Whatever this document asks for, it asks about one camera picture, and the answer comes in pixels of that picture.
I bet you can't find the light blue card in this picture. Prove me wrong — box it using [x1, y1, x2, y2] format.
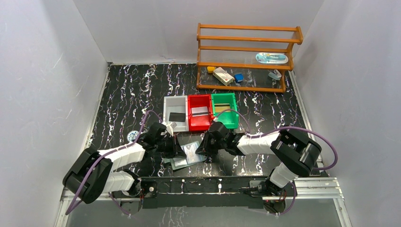
[182, 141, 206, 165]

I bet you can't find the aluminium frame rail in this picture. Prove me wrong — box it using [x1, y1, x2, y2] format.
[60, 177, 345, 202]

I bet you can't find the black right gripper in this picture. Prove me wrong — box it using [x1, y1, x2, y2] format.
[195, 131, 226, 156]

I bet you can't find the white plastic bin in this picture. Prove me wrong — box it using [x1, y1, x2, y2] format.
[163, 96, 189, 132]

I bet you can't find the small blue block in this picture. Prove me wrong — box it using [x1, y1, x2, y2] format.
[234, 73, 244, 83]

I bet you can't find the teal packaged tool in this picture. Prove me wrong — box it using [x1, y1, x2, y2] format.
[255, 52, 288, 64]

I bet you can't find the white tape dispenser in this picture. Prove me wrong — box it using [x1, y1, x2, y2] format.
[268, 70, 282, 80]

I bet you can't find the orange wooden shelf rack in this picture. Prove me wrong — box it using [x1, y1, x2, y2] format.
[196, 23, 304, 93]

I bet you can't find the red plastic bin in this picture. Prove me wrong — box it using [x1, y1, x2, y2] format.
[188, 94, 213, 131]

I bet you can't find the silver grey card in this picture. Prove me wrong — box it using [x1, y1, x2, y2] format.
[191, 106, 209, 117]

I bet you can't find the black card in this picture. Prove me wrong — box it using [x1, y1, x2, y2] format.
[168, 112, 186, 122]

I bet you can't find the white cardboard box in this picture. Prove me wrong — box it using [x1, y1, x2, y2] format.
[212, 67, 235, 86]

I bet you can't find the green plastic bin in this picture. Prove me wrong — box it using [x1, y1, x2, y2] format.
[211, 93, 239, 130]

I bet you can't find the small yellow block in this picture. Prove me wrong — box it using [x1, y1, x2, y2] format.
[207, 66, 216, 73]

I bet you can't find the grey-green card holder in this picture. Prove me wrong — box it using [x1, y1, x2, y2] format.
[163, 158, 193, 170]

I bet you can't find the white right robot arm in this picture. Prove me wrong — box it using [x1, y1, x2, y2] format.
[196, 122, 322, 196]

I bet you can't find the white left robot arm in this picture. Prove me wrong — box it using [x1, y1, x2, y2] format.
[62, 122, 186, 204]

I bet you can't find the round patterned tin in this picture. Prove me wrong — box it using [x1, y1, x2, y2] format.
[127, 130, 139, 142]

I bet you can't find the gold card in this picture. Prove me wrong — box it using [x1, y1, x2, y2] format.
[214, 106, 230, 114]

